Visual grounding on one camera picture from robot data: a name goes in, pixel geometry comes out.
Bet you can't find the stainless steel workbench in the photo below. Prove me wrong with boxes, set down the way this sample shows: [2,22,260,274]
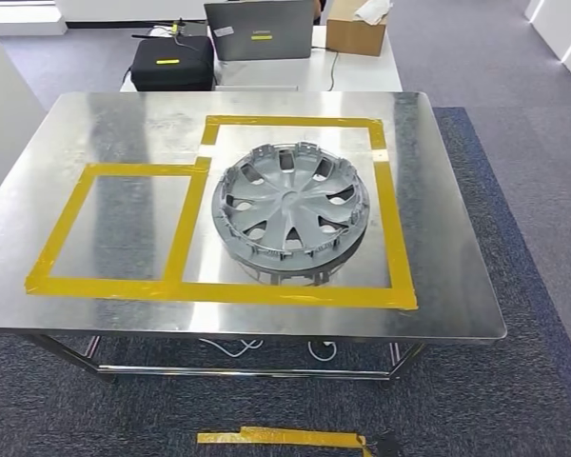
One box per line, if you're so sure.
[0,90,507,383]

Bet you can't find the grey wheel hubcap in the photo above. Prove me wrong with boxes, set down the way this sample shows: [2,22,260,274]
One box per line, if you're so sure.
[212,141,371,280]

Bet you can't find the white table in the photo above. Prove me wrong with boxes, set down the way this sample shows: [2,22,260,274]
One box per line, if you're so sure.
[120,25,403,94]

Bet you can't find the grey laptop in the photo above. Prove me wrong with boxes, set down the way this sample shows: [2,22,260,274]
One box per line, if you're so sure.
[203,0,315,63]

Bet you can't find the brown cardboard box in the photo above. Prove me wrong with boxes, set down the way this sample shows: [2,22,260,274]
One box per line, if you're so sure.
[325,0,390,58]

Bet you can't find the black carry case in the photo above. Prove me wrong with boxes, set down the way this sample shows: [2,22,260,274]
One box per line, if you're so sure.
[130,35,215,93]

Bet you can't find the white crumpled cloth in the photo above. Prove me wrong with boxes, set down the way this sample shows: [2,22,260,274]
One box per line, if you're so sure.
[353,0,393,27]

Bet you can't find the black flat object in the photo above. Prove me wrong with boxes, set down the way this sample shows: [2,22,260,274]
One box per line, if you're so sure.
[361,430,403,457]

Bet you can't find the white cabinet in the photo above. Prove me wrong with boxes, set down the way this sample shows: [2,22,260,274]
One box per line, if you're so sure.
[0,26,48,200]

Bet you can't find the white low platform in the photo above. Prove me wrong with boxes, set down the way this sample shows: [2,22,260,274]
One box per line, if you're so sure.
[0,0,68,36]
[525,0,571,75]

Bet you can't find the white cable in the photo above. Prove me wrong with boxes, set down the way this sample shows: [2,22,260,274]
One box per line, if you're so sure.
[308,340,338,364]
[199,338,264,360]

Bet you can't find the large yellow tape frame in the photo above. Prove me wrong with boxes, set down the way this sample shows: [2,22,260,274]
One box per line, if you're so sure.
[163,115,418,311]

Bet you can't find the black laptop cable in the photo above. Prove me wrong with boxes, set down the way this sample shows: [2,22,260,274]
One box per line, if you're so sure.
[312,47,339,92]

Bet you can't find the small yellow tape frame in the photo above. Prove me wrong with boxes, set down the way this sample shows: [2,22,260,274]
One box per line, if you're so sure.
[24,157,213,301]

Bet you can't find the yellow floor tape frame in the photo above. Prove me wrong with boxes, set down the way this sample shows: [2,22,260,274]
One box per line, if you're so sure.
[197,427,375,457]

